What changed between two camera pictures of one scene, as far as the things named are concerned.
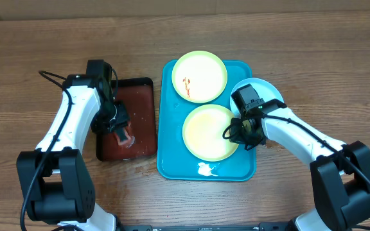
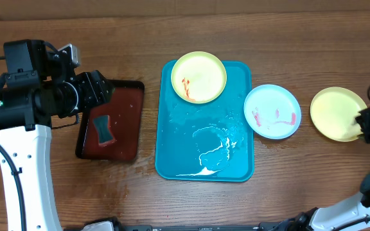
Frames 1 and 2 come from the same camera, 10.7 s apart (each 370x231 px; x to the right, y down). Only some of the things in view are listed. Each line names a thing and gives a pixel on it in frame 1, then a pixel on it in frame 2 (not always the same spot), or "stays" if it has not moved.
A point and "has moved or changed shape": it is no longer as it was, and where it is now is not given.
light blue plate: x=265 y=91 has moved or changed shape
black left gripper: x=121 y=120 -> x=92 y=84
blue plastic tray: x=174 y=161 stays
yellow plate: x=202 y=133 -> x=333 y=111
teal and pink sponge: x=122 y=136 has moved or changed shape
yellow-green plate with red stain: x=199 y=76 stays
